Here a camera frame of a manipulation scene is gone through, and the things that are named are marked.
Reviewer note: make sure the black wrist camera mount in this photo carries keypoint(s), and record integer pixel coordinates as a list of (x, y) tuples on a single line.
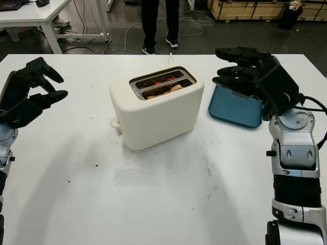
[(279, 86), (20, 114)]

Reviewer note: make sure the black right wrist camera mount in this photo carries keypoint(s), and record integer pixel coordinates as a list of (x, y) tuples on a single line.
[(279, 86)]

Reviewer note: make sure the black computer mouse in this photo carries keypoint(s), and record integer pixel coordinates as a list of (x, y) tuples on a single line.
[(42, 3)]

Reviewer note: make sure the blue plastic tray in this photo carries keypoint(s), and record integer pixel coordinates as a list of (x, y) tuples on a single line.
[(230, 109)]

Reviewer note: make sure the dark laptop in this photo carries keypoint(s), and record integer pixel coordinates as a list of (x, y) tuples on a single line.
[(10, 5)]

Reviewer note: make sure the black trash bin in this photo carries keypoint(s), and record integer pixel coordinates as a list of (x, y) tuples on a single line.
[(288, 20)]

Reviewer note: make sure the toast slice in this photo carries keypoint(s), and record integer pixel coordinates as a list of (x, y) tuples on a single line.
[(176, 88)]

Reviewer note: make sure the white desk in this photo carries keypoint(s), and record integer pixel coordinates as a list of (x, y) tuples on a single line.
[(38, 12)]

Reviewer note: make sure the person in black clothes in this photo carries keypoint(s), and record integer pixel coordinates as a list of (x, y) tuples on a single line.
[(149, 25)]

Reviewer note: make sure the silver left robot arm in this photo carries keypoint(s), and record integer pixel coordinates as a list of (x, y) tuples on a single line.
[(6, 137)]

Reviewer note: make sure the white sneaker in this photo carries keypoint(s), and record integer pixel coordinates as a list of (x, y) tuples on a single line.
[(62, 23)]

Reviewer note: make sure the grey plastic stool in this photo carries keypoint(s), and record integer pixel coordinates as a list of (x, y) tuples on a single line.
[(11, 33)]

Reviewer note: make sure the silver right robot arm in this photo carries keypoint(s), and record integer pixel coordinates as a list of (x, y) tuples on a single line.
[(296, 143)]

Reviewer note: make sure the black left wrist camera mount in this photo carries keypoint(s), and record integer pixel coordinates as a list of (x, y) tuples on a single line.
[(20, 114)]

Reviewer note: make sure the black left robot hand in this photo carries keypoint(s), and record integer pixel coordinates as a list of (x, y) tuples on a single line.
[(14, 89)]

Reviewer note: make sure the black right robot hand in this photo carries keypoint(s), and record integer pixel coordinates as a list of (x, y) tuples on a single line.
[(246, 76)]

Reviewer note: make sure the cream two-slot toaster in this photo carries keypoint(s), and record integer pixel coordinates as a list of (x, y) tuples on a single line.
[(158, 117)]

